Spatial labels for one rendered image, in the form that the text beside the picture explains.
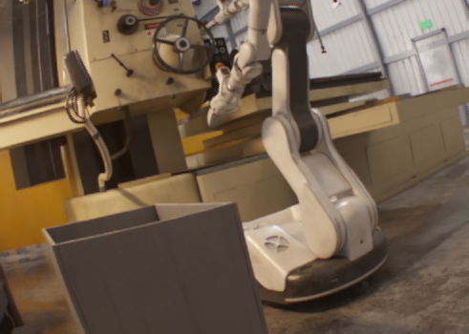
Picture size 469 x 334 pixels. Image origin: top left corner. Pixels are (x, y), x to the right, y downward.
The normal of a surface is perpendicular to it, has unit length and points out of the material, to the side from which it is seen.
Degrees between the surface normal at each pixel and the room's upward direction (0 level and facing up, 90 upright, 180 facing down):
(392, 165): 90
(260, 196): 90
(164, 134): 90
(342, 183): 49
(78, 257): 90
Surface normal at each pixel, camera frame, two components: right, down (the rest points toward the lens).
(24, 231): 0.44, -0.11
